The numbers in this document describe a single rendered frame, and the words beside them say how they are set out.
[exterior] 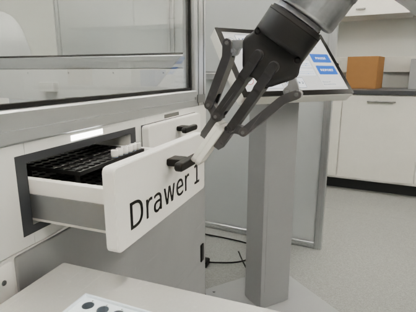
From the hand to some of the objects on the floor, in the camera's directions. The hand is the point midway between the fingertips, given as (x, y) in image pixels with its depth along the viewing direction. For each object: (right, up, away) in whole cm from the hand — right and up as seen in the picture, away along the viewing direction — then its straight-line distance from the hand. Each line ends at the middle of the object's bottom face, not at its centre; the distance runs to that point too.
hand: (210, 142), depth 53 cm
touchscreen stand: (+29, -71, +109) cm, 133 cm away
